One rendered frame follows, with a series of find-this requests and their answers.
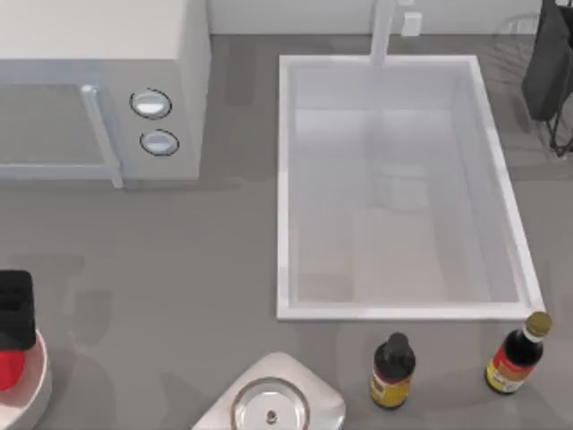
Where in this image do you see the microwave glass door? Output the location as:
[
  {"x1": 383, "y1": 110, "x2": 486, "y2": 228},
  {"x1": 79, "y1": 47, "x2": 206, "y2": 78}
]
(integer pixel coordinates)
[{"x1": 0, "y1": 83, "x2": 118, "y2": 180}]

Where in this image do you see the small round microwave knob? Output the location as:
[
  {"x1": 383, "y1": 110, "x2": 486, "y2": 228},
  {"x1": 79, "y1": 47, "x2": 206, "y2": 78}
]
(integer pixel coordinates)
[{"x1": 139, "y1": 128, "x2": 181, "y2": 158}]

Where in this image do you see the large round microwave knob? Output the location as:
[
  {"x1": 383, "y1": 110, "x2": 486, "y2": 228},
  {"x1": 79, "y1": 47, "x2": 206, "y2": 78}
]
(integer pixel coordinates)
[{"x1": 129, "y1": 88, "x2": 173, "y2": 121}]

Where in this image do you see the round metal scale plate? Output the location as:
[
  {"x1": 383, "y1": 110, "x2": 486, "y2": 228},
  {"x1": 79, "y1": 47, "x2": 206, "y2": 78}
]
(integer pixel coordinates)
[{"x1": 229, "y1": 376, "x2": 311, "y2": 430}]

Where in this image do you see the pale microwave oven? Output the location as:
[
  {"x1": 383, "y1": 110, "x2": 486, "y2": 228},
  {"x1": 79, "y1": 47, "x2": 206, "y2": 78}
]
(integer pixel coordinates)
[{"x1": 0, "y1": 0, "x2": 212, "y2": 190}]

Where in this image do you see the black bottle with yellow label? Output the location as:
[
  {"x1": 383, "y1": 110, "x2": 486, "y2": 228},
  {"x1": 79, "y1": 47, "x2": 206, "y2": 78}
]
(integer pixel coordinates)
[{"x1": 368, "y1": 331, "x2": 417, "y2": 410}]

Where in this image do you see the white sink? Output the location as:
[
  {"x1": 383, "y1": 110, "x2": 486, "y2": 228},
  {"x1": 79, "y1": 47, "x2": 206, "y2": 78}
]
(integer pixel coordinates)
[{"x1": 274, "y1": 54, "x2": 546, "y2": 322}]

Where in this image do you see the tall white tap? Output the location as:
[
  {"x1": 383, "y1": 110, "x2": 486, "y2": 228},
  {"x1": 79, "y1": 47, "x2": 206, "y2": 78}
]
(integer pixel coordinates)
[{"x1": 368, "y1": 0, "x2": 416, "y2": 68}]

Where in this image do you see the dark bottle with gold cap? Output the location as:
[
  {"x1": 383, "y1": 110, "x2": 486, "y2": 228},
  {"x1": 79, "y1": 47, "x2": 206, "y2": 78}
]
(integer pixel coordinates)
[{"x1": 484, "y1": 310, "x2": 553, "y2": 396}]

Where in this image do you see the pale microwave door handle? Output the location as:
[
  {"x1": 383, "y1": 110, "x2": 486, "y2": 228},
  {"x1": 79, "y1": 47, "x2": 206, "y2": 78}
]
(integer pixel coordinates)
[{"x1": 81, "y1": 83, "x2": 124, "y2": 189}]

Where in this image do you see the small white wall box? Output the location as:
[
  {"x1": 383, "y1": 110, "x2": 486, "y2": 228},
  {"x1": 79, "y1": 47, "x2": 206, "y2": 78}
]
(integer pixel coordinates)
[{"x1": 402, "y1": 12, "x2": 423, "y2": 38}]

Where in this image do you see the black stand with wire legs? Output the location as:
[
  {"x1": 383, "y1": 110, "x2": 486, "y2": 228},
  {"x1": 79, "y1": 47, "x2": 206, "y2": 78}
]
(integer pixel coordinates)
[{"x1": 521, "y1": 0, "x2": 573, "y2": 158}]

